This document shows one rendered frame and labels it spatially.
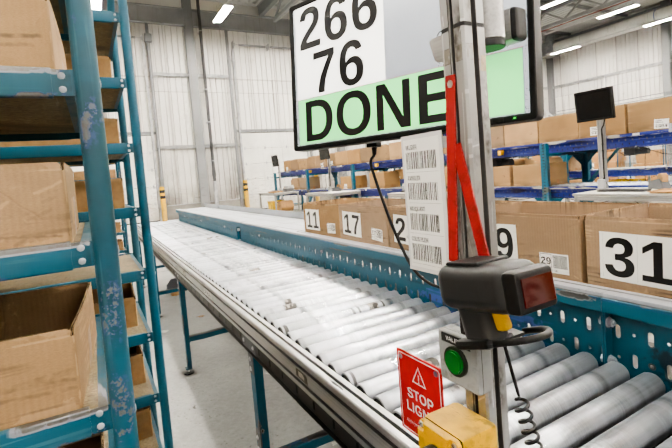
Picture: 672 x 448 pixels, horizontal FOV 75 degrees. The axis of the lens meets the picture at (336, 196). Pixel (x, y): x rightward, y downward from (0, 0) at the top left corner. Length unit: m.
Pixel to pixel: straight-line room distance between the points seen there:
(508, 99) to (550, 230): 0.62
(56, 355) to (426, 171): 0.51
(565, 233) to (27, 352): 1.09
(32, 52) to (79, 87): 0.07
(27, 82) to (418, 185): 0.49
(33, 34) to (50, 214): 0.21
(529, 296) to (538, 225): 0.79
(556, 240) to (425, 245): 0.65
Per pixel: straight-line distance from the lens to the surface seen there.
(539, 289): 0.49
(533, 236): 1.27
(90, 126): 0.59
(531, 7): 0.70
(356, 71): 0.83
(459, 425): 0.63
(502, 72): 0.69
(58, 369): 0.65
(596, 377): 1.08
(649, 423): 0.96
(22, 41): 0.65
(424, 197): 0.62
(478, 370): 0.59
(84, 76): 0.60
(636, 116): 6.18
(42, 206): 0.63
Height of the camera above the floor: 1.20
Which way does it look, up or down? 3 degrees down
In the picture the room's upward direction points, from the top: 5 degrees counter-clockwise
